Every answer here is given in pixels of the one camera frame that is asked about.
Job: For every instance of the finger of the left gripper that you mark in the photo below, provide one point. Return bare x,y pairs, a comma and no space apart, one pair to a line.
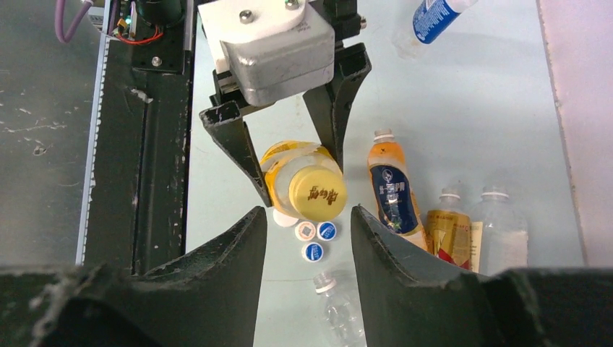
330,105
226,126

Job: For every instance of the crushed blue label bottle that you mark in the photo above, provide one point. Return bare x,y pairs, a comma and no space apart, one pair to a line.
419,23

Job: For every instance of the yellow cap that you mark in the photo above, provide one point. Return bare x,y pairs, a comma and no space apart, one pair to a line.
318,193

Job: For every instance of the orange navy label bottle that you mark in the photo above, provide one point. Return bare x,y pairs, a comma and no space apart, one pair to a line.
397,207

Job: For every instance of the grey slotted cable duct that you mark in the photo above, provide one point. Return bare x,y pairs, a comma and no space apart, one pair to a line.
89,178

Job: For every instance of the blue white cap upper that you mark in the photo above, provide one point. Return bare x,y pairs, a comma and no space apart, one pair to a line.
312,252

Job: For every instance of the yellow label bottle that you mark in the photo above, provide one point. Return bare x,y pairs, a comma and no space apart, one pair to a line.
281,162

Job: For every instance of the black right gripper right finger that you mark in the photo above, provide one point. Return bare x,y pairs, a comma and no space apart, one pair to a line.
411,298

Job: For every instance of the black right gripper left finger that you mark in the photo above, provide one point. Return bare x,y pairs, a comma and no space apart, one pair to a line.
207,297

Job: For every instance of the clear bottle far back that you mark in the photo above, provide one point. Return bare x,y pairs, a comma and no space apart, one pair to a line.
504,231

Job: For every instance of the red gold label bottle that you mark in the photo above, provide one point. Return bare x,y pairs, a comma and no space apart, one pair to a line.
449,227

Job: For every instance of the clear bottle lower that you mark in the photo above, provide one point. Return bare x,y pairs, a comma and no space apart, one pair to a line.
340,312

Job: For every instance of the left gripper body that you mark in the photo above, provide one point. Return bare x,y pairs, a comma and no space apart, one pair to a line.
287,57

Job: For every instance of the plain white cap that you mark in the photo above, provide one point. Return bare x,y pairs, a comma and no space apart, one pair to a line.
283,220

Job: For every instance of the white grey printed cap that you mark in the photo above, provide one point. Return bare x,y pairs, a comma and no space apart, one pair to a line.
305,231

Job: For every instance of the blue white cap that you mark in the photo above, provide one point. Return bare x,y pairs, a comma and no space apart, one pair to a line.
312,252
326,231

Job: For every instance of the clear bottle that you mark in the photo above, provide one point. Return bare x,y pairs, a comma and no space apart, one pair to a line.
504,231
340,312

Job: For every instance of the blue white cap right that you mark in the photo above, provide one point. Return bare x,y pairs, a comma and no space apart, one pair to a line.
326,231

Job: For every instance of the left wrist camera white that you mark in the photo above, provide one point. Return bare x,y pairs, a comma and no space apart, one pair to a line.
273,48

